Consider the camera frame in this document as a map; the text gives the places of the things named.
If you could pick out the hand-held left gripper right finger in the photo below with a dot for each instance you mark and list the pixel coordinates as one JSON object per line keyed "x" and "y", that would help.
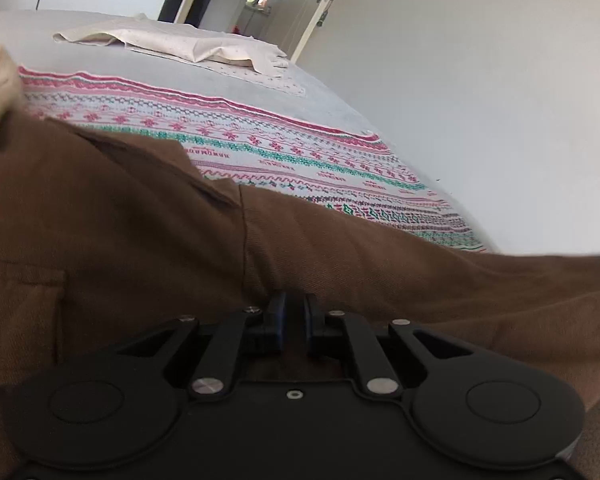
{"x": 307, "y": 321}

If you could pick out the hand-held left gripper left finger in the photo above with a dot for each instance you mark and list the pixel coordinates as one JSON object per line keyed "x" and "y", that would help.
{"x": 278, "y": 321}

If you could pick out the brown coat with cream lining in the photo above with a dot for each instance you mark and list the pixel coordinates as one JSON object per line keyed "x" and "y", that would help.
{"x": 130, "y": 235}

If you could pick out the pink green patterned blanket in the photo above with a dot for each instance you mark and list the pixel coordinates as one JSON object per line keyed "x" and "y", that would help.
{"x": 280, "y": 146}

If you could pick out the cream dotted cloth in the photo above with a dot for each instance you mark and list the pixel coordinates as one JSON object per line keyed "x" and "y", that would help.
{"x": 190, "y": 44}

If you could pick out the grey bed sheet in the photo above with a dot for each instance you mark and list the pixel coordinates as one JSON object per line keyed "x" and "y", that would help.
{"x": 130, "y": 66}

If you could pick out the white door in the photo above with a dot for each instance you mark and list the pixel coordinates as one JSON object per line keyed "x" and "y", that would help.
{"x": 307, "y": 5}

